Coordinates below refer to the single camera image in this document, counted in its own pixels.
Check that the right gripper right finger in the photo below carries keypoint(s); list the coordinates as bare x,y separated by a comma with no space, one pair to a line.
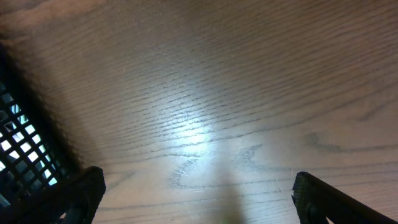
318,202

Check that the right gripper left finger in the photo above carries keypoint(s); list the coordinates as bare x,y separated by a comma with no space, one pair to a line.
73,200

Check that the black perforated plastic tray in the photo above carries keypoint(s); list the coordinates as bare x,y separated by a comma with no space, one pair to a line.
33,157

